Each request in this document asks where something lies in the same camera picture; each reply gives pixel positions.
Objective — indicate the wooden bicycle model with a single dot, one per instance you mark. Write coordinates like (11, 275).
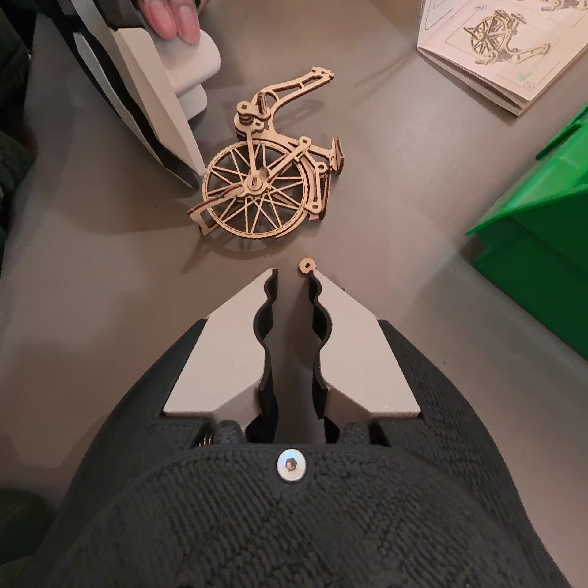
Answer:
(252, 183)

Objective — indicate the grey desk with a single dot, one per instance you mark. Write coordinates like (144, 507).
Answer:
(413, 206)

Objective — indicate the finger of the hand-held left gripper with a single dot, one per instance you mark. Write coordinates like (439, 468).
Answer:
(119, 105)
(160, 101)

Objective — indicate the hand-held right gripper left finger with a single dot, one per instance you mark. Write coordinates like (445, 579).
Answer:
(216, 367)

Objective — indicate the small wooden washer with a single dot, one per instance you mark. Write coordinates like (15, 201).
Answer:
(301, 266)

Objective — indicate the green plastic bin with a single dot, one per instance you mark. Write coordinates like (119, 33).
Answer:
(542, 229)

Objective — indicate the white instruction booklet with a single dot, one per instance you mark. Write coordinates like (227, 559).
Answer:
(459, 55)

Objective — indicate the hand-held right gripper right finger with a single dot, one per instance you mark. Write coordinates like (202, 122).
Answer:
(367, 367)

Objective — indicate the person's left hand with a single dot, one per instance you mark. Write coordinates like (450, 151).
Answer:
(170, 18)

